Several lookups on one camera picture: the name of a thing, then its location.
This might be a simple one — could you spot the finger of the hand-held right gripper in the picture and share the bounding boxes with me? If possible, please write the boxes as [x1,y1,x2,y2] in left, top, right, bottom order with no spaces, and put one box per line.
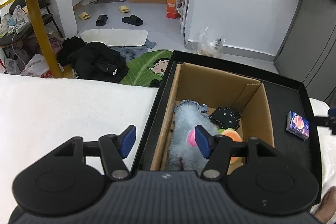
[314,107,336,135]

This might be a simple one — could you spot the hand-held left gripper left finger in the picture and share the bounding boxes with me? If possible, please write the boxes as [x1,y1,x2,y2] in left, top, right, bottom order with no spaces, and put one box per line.
[53,125,137,179]

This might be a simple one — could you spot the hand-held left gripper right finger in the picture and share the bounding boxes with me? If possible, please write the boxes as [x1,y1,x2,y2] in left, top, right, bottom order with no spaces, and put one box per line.
[194,125,285,179]

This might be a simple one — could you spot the grey fluffy plush toy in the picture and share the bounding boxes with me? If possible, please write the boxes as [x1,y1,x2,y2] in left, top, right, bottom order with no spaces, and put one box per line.
[167,106,219,171]

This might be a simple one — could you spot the blue printed tissue pack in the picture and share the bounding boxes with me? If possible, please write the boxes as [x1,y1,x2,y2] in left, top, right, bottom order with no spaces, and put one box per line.
[286,110,310,140]

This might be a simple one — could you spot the burger plush toy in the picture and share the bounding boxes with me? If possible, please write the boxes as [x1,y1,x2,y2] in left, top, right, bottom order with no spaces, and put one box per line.
[217,128,243,165]

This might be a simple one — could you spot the black dotted plush toy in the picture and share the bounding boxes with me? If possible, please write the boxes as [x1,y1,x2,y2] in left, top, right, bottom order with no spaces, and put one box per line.
[209,107,242,131]

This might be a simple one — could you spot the blue fuzzy cloth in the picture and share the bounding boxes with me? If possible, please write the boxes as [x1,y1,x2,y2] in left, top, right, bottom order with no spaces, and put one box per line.
[178,100,210,117]

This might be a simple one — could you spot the black shallow tray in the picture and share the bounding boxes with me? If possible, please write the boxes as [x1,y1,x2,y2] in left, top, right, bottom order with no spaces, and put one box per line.
[130,50,323,205]

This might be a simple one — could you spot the grey metal cabinet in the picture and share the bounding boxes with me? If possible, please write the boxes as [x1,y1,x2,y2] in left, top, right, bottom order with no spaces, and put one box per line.
[273,0,336,109]

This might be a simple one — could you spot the white blanket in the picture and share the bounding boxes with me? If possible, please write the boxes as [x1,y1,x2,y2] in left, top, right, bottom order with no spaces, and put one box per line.
[0,73,336,214]

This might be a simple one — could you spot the green leaf rug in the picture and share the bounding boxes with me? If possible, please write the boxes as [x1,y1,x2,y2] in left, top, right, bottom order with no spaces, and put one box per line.
[119,49,174,88]

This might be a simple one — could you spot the black jacket pile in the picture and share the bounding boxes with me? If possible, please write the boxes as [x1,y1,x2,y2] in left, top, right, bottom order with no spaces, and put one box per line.
[56,36,129,83]

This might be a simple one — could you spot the person's leg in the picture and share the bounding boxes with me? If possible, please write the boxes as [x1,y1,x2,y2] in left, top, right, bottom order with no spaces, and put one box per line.
[312,186,336,224]

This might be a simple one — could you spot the grey fluffy rug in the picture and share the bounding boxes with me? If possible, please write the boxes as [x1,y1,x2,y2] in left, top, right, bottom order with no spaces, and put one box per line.
[108,39,157,62]

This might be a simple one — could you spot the clear plastic bag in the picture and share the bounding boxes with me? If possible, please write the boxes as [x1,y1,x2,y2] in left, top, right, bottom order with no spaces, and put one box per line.
[195,27,226,58]

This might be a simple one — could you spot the white floor mat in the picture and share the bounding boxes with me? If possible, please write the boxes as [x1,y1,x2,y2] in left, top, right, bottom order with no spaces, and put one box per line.
[80,29,148,47]

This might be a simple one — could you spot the white plastic bag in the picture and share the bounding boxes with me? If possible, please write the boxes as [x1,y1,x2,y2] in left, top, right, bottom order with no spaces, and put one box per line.
[20,54,65,79]

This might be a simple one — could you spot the black slipper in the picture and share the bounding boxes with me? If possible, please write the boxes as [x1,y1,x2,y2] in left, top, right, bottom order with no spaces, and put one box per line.
[96,14,109,27]
[121,14,144,26]

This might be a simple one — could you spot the white shelf rack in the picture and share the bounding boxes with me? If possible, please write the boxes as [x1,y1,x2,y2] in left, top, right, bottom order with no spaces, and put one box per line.
[180,0,195,44]

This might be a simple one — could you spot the orange cardboard box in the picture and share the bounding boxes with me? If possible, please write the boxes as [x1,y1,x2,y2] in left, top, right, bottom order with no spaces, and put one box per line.
[165,0,184,19]

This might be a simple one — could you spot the gold round table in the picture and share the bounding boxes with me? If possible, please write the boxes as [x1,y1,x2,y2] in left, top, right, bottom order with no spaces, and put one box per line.
[0,0,78,79]

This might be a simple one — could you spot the cluttered black chair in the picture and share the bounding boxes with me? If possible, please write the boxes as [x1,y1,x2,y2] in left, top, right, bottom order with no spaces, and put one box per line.
[0,0,66,75]

